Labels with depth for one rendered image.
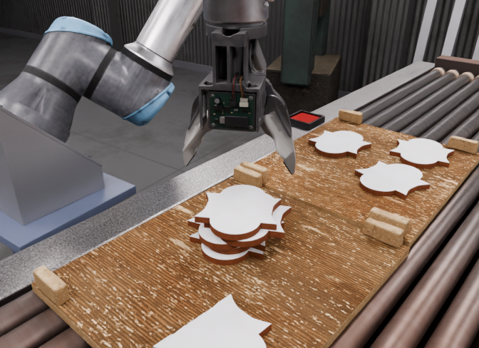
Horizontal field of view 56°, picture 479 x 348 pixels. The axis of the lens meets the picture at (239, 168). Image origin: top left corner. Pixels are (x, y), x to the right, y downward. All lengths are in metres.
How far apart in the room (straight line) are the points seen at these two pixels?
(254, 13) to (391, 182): 0.47
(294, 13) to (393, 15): 0.93
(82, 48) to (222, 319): 0.60
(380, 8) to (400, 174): 3.13
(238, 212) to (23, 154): 0.42
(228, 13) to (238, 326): 0.35
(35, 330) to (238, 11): 0.45
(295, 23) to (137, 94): 2.50
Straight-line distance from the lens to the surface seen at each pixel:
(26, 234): 0.90
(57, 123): 0.91
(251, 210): 0.66
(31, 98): 0.92
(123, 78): 0.93
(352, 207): 0.80
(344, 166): 0.93
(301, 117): 1.20
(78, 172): 0.96
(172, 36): 0.95
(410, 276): 0.72
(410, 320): 0.63
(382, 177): 0.88
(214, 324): 0.55
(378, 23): 3.98
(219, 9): 0.52
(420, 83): 1.65
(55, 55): 0.94
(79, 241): 0.77
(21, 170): 0.89
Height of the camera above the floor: 1.34
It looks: 27 degrees down
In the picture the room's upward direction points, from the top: straight up
